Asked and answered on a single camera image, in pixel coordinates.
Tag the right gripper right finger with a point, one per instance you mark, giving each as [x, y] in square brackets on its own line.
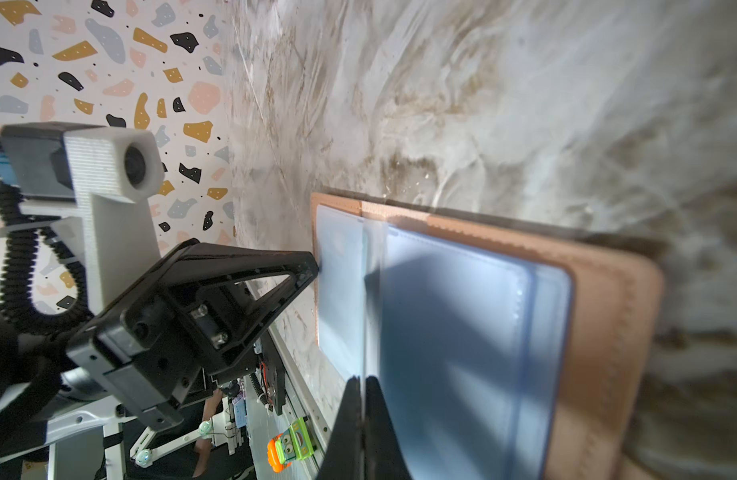
[383, 459]

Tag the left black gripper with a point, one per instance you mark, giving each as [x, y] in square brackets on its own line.
[202, 306]

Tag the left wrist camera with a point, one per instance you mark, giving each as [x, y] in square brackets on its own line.
[95, 181]

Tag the orange green small tool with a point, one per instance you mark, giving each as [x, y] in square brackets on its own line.
[294, 444]

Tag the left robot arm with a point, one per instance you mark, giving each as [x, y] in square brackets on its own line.
[35, 408]

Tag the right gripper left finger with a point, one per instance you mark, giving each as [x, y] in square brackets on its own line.
[342, 458]

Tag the pink leather card holder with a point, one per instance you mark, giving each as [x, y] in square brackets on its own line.
[500, 354]

